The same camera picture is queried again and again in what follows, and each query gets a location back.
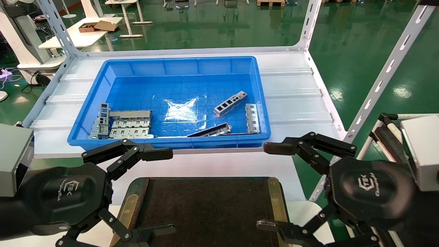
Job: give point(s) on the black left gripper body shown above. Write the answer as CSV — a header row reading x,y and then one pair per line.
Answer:
x,y
65,195

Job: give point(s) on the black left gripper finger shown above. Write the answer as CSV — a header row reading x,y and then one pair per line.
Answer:
x,y
137,238
154,154

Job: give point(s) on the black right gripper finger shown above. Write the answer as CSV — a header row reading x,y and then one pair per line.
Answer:
x,y
279,148
295,236

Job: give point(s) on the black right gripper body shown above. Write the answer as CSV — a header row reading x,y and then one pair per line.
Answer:
x,y
372,192

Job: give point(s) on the perforated grey metal bracket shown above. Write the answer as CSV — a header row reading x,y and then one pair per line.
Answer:
x,y
230,103

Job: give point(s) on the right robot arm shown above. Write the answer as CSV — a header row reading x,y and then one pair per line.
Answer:
x,y
425,219

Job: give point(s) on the black container tray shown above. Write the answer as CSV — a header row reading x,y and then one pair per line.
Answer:
x,y
205,206

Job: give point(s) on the white metal shelf rack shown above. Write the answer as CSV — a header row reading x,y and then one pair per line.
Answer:
x,y
295,103

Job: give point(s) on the small silver metal piece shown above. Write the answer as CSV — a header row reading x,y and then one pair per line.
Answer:
x,y
94,130

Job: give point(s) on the blue plastic bin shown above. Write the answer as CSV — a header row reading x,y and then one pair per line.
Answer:
x,y
171,68

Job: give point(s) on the white power strip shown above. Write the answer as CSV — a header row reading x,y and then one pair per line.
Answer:
x,y
6,72

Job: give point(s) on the open cardboard box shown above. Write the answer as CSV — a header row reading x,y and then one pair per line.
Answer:
x,y
97,26

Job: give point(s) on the white narrow background table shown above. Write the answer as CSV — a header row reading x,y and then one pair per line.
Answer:
x,y
127,13

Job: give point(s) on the wooden pallet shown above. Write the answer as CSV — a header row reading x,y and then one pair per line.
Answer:
x,y
271,2

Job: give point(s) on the silver slotted metal bracket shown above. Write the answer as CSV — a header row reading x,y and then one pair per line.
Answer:
x,y
252,118

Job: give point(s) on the dark long metal bracket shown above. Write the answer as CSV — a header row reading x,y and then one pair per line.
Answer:
x,y
209,131

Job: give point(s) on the grey upright metal bracket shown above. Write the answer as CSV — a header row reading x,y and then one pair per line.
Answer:
x,y
103,120

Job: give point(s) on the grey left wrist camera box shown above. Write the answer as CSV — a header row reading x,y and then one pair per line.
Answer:
x,y
12,154

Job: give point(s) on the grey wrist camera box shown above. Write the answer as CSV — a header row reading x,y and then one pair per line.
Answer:
x,y
423,147
12,154

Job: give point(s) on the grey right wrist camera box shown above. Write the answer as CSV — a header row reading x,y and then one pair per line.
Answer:
x,y
423,147

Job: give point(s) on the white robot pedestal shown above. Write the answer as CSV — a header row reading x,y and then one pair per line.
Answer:
x,y
24,44

